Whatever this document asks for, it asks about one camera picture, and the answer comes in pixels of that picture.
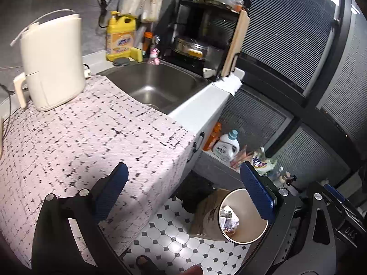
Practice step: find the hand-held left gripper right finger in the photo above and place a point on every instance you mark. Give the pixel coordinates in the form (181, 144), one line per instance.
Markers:
(256, 192)

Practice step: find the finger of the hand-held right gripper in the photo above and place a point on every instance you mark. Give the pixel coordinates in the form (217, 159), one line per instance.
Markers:
(334, 192)

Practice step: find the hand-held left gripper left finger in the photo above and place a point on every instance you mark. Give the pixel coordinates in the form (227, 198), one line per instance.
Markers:
(111, 190)

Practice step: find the red white wrapper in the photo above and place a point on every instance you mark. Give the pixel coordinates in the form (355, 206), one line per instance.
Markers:
(229, 220)

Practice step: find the white waste bin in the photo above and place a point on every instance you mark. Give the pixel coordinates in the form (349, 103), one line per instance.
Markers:
(246, 235)

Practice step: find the small clear bottle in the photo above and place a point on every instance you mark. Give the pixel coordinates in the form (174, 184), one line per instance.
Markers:
(277, 174)

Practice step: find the green white refill pouch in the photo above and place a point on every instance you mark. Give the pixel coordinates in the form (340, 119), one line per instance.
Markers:
(265, 161)

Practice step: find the pink snack packet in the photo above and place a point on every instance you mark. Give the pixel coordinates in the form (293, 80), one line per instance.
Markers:
(242, 157)

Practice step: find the black patterned white tablecloth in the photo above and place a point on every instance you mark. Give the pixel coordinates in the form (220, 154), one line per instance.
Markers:
(86, 149)

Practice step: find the white laundry detergent bottle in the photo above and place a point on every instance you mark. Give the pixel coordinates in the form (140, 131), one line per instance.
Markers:
(226, 149)

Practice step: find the brown cardboard box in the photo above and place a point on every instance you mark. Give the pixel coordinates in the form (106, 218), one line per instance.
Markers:
(203, 214)

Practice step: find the black bag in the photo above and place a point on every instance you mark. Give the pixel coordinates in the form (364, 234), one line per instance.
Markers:
(197, 192)

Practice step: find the orange cleaner bottle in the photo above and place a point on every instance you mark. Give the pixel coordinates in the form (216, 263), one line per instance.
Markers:
(213, 137)

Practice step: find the black slipper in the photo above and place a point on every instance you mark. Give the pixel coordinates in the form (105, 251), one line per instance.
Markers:
(146, 265)

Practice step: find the white kitchen cabinet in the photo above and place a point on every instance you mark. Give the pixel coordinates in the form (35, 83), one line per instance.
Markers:
(209, 114)

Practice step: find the person's foot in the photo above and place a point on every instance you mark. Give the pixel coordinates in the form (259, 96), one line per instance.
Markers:
(193, 269)

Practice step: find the white dish cloth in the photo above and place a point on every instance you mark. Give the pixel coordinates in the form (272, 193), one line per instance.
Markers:
(229, 84)

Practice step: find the steel sink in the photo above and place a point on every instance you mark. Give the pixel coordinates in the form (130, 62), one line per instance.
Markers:
(149, 83)

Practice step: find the white power plug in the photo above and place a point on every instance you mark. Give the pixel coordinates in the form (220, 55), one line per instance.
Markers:
(87, 71)

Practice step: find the grey round sink stopper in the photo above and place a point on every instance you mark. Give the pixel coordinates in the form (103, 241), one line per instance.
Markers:
(121, 62)

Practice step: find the yellow sponge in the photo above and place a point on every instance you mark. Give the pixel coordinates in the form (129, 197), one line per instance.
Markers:
(136, 55)

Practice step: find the cream air fryer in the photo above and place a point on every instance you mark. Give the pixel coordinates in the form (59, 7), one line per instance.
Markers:
(51, 63)

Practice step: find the pink labelled small bottle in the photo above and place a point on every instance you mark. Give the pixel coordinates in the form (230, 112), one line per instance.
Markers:
(154, 54)

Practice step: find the yellow dish soap bottle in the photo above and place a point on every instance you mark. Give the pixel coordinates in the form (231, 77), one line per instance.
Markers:
(120, 40)

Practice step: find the orange cap bottle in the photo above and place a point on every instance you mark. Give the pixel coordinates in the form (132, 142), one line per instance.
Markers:
(147, 43)

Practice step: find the wooden cutting board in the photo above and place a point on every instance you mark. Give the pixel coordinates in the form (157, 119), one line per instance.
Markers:
(238, 40)

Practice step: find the grey window blinds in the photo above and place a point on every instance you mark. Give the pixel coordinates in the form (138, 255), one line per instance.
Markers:
(286, 34)

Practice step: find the steel pot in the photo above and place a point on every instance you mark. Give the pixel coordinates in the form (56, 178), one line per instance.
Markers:
(186, 45)

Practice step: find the black dish rack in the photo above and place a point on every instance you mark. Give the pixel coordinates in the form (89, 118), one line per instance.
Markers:
(183, 11)

